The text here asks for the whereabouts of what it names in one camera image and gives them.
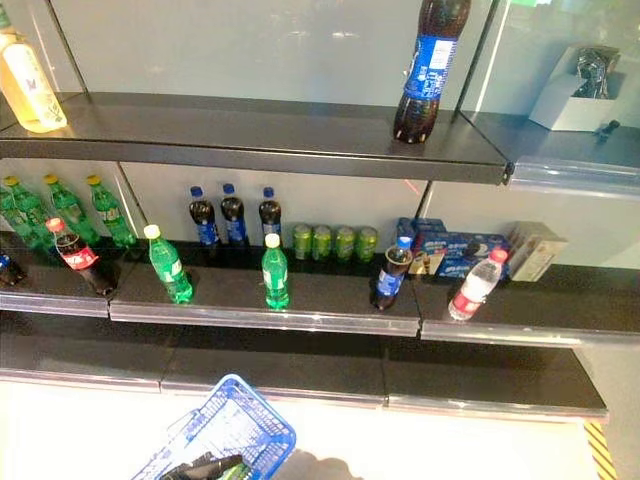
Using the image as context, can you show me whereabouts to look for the dark left robot hand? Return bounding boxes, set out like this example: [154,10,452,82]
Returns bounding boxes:
[158,452,247,480]

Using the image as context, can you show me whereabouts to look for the blue plastic shopping basket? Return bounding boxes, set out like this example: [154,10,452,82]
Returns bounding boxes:
[130,373,298,480]

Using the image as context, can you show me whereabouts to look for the black shelf with clear strip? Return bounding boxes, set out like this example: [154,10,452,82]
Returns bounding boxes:
[0,230,124,320]
[413,262,640,350]
[108,239,425,338]

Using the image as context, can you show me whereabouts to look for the green Sprite bottle white cap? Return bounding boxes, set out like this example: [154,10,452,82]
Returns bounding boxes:
[261,233,291,311]
[142,224,195,306]

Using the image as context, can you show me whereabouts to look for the Coca-Cola bottle red cap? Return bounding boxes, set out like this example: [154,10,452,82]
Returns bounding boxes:
[44,217,120,297]

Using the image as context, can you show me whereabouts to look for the small Pepsi bottle blue cap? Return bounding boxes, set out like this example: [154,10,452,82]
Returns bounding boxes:
[368,235,415,312]
[257,186,284,247]
[188,185,221,247]
[219,182,248,246]

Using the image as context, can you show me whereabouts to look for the green Sprite bottle yellow cap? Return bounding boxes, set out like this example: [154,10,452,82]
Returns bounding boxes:
[85,174,138,248]
[0,175,55,252]
[42,173,103,247]

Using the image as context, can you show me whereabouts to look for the small Pepsi bottle blue label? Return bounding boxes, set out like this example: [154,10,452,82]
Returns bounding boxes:
[0,252,28,289]

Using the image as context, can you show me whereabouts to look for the water bottle red label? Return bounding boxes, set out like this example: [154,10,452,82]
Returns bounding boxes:
[447,248,510,322]

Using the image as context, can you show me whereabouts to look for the blue Oreo cookie box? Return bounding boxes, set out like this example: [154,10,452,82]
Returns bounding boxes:
[408,231,512,281]
[396,216,447,247]

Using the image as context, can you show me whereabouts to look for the long dark shelf board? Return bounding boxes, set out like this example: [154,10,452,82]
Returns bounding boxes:
[0,91,515,187]

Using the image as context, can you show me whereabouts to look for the yellow black hazard tape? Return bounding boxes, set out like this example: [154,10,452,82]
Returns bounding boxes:
[583,421,610,480]

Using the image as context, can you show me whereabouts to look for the beige carton box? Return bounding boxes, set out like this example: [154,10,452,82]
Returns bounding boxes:
[506,220,570,283]

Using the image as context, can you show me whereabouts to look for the yellow tea bottle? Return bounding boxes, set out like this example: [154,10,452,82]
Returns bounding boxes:
[0,31,69,135]

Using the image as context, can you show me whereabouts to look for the large Pepsi cola bottle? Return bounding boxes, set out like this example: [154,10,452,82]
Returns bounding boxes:
[392,0,472,146]

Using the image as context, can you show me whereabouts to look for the dark shelf with clear strip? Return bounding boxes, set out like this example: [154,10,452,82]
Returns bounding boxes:
[458,110,640,197]

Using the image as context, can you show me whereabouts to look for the white cardboard box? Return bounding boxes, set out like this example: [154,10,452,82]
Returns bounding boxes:
[528,44,629,133]

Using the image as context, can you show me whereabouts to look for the black plastic bag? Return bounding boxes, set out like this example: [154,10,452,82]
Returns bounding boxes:
[571,45,622,100]

